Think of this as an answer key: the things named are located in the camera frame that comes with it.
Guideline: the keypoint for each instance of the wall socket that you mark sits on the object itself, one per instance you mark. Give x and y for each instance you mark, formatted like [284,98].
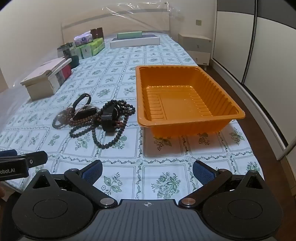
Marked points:
[198,22]

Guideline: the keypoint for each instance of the dark blue flat box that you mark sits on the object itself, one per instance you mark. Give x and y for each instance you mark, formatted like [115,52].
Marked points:
[150,35]

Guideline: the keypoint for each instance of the white book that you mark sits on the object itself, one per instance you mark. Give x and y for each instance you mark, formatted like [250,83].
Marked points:
[61,66]

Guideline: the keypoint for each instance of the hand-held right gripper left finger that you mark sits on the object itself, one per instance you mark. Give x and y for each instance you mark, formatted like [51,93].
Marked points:
[92,172]

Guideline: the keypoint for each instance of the long green box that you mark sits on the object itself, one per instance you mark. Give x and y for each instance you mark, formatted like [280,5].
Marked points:
[129,35]

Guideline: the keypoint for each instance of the white grey sliding wardrobe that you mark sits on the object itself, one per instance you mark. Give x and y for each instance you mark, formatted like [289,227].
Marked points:
[231,34]

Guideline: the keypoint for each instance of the white green tissue pack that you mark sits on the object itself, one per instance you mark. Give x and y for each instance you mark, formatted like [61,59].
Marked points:
[77,52]

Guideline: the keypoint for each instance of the dark brown box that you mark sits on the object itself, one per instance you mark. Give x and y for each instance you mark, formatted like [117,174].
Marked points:
[97,32]

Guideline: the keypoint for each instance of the flat white box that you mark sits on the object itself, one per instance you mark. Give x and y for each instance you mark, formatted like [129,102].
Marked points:
[134,42]

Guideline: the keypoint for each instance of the boxed book set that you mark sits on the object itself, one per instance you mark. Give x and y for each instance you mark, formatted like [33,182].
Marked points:
[39,89]

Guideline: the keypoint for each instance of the white grey nightstand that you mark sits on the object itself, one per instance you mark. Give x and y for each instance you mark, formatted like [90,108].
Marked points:
[196,46]

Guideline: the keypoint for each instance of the dark green glass jar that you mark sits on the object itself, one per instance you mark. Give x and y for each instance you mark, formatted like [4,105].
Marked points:
[74,61]

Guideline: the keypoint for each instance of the black band smartwatch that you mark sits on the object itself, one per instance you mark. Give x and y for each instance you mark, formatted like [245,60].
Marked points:
[108,125]

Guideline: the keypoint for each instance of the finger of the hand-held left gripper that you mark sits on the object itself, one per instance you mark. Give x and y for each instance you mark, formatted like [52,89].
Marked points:
[8,153]
[34,159]

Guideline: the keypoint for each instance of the orange plastic tray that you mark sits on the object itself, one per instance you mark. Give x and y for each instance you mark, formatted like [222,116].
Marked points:
[180,106]

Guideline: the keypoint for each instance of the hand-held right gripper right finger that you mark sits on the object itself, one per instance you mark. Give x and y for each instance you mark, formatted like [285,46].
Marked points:
[203,173]

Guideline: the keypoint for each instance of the pink cover book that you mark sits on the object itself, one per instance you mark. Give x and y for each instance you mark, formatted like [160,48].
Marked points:
[39,71]

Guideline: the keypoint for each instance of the cream headboard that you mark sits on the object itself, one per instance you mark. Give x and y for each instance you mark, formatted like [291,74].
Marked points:
[115,23]

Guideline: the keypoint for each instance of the purple tissue pack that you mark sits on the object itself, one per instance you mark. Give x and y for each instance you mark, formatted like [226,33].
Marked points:
[83,39]

